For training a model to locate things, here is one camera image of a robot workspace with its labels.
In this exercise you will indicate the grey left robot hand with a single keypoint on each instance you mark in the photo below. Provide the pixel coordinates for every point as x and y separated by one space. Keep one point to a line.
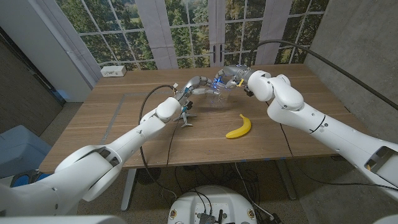
194 84

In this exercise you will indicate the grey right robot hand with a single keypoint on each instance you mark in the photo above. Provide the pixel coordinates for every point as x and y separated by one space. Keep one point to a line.
236 73

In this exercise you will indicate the clear glass jar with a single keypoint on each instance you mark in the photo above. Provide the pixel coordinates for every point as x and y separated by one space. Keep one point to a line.
219 99

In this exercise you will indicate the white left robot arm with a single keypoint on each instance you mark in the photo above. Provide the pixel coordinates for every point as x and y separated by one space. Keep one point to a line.
93 168

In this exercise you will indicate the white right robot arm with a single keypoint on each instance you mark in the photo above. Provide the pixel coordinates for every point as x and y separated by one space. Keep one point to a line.
326 130

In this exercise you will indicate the white robot shoulder cover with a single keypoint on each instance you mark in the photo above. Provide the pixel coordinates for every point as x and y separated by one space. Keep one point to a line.
62 220

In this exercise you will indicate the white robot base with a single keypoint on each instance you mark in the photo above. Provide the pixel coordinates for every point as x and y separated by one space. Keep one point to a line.
214 202

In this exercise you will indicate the grey toy airplane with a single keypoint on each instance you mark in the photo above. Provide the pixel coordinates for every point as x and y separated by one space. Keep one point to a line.
186 119

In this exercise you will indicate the yellow toy banana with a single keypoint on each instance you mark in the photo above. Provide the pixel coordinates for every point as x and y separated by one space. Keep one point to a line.
242 130

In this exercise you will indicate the printed window backdrop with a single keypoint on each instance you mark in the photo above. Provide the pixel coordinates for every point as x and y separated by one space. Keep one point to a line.
186 34

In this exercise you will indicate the white power outlet box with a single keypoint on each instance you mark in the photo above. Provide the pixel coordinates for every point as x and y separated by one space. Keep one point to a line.
113 71

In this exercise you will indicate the black round floor fan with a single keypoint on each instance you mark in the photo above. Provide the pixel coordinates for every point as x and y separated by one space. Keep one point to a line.
148 175

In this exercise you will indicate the grey table leg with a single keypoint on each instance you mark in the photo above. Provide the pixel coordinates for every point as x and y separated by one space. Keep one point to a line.
287 183

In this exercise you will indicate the white table leg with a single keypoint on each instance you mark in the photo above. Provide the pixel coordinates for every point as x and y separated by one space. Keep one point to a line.
128 193

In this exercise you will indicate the blue-grey storage bin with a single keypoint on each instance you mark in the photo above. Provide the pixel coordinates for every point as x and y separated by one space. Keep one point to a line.
21 149

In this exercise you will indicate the blue and black seat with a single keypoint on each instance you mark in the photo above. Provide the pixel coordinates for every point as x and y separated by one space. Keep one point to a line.
21 180

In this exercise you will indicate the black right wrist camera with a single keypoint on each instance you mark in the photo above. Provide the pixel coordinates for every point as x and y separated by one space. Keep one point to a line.
248 91

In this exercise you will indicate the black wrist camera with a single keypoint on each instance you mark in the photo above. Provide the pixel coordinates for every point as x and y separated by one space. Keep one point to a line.
248 91
188 106

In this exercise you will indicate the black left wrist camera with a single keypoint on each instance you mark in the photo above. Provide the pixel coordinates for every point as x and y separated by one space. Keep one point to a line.
188 106

